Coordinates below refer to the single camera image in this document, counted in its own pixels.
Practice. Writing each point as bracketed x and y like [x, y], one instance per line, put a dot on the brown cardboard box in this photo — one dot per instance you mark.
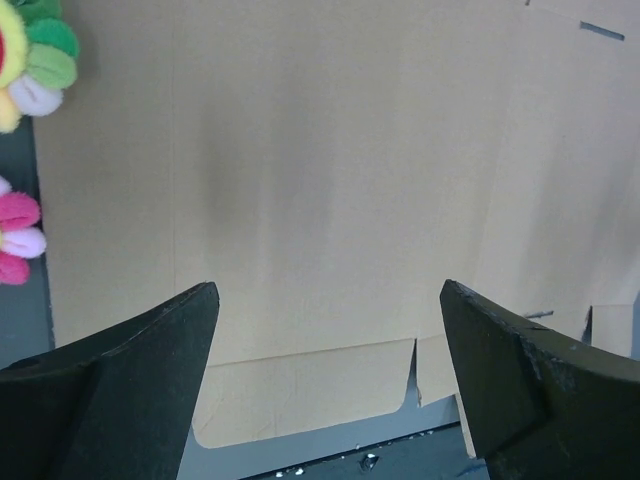
[329, 165]

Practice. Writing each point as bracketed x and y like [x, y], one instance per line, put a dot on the pink plush flower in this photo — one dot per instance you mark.
[21, 239]

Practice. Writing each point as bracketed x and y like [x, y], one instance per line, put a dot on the green yellow plush flower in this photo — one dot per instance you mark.
[39, 53]

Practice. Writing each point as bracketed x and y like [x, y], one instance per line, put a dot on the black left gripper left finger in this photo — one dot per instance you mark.
[115, 405]

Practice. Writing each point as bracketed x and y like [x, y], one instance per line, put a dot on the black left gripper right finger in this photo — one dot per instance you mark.
[539, 404]

